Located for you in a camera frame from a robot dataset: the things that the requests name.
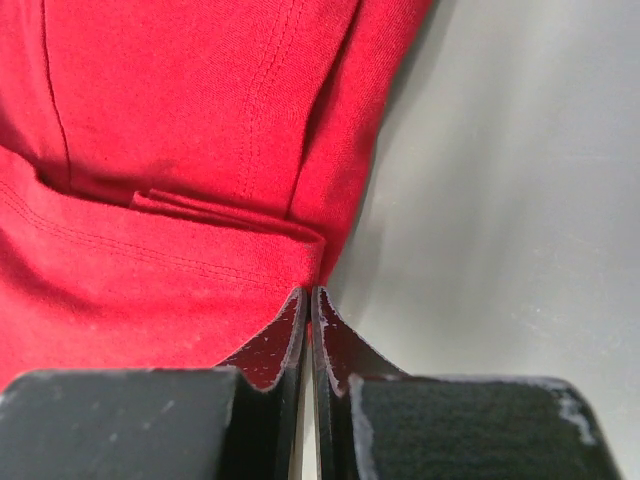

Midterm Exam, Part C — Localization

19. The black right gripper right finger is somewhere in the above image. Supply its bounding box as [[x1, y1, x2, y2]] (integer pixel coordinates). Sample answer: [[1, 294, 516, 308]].
[[310, 287, 621, 479]]

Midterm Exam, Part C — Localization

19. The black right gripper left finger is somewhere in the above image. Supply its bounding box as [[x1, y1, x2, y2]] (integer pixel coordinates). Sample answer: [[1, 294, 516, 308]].
[[1, 289, 307, 479]]

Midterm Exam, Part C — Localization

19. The dark red t-shirt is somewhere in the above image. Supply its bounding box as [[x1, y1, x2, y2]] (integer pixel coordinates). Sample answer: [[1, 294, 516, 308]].
[[1, 1, 430, 384]]

